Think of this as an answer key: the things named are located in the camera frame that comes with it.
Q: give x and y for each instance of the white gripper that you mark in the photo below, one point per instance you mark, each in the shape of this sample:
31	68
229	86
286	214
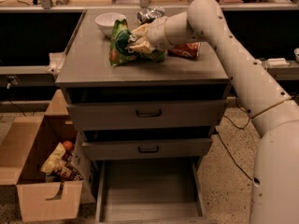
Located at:
156	33

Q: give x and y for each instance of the green rice chip bag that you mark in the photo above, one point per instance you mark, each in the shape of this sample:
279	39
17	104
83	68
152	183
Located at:
120	51

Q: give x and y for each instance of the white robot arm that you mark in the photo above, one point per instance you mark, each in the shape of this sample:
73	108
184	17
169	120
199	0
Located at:
275	116

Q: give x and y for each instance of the crumpled silver foil bag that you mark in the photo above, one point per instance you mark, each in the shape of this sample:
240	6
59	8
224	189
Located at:
148	15

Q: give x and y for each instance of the grey drawer cabinet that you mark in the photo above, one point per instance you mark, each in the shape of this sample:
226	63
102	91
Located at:
88	78

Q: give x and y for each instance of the grey top drawer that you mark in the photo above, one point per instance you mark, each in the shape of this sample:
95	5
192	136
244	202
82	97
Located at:
146	115

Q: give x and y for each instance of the grey drawer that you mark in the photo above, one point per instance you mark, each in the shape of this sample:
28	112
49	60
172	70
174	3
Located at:
150	191
146	115
148	149

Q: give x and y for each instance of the grey middle drawer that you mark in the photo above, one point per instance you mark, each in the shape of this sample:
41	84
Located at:
148	149

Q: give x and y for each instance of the grey bottom drawer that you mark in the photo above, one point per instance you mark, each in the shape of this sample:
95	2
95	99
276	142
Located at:
150	191

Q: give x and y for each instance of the yellow snack bag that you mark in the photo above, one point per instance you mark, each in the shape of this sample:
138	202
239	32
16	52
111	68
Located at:
54	159

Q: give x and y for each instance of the dark brown snack bag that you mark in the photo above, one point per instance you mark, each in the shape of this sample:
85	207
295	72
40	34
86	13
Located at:
64	168

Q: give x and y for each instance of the white ceramic bowl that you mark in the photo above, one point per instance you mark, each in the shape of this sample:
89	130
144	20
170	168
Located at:
105	22

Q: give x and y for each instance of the orange soda can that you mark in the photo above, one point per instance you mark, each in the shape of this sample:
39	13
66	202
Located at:
186	50

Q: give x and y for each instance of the red apple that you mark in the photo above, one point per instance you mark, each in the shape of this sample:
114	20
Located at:
68	145

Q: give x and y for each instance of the white power strip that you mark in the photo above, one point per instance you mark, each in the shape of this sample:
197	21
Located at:
277	62

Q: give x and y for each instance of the brown cardboard box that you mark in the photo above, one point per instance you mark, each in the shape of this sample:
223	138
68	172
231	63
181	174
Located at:
28	143

